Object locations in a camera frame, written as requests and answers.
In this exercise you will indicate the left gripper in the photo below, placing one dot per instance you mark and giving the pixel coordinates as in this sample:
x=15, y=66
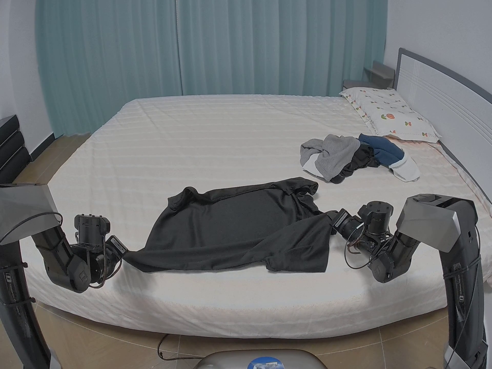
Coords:
x=113, y=254

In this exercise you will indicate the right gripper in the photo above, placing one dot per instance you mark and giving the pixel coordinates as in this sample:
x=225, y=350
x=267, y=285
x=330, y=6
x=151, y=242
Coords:
x=346, y=223

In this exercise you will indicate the black T-shirt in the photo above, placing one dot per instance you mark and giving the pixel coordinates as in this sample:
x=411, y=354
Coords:
x=230, y=225

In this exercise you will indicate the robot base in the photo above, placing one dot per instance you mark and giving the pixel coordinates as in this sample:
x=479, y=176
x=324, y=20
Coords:
x=230, y=361

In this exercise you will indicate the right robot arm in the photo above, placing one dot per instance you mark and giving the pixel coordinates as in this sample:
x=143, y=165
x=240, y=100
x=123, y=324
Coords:
x=422, y=221

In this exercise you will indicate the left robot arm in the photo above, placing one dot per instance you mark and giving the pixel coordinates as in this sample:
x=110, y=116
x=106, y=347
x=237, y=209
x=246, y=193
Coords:
x=61, y=260

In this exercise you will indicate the pile of clothes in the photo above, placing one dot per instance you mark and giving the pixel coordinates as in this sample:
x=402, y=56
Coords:
x=334, y=156

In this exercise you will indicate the bed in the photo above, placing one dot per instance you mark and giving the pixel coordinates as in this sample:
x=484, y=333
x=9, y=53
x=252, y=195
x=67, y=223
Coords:
x=173, y=148

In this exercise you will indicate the white printed pillow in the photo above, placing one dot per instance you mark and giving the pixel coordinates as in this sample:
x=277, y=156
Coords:
x=388, y=110

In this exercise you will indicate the black chest of drawers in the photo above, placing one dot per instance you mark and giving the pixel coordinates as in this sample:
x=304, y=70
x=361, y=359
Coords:
x=11, y=148

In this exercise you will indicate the grey bedside table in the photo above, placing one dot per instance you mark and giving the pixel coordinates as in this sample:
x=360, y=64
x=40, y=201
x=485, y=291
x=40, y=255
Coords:
x=378, y=71

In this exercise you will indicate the blue-green curtain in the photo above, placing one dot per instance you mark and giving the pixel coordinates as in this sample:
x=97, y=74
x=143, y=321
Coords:
x=269, y=33
x=107, y=52

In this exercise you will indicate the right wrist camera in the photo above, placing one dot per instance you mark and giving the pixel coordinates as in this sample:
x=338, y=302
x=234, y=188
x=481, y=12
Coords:
x=363, y=210

